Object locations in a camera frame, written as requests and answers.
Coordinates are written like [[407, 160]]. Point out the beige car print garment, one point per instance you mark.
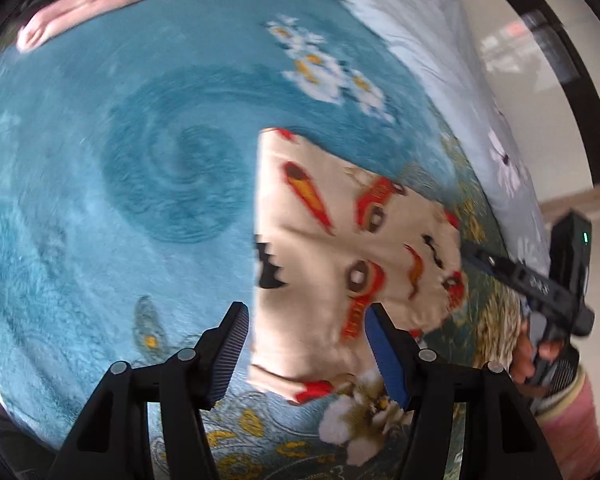
[[350, 260]]

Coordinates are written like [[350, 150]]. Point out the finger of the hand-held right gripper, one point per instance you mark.
[[492, 265]]

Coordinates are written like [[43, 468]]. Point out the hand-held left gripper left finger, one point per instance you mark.
[[226, 355]]

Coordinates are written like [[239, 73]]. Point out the light grey floral bedsheet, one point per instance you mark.
[[455, 80]]

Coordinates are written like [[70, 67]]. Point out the person's right forearm pink sleeve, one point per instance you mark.
[[572, 425]]

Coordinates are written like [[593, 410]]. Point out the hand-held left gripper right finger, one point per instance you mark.
[[387, 355]]

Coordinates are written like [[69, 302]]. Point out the blue floral blanket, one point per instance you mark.
[[190, 220]]

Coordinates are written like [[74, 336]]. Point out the black framed window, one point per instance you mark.
[[555, 50]]

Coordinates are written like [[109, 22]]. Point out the person's right hand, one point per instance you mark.
[[530, 360]]

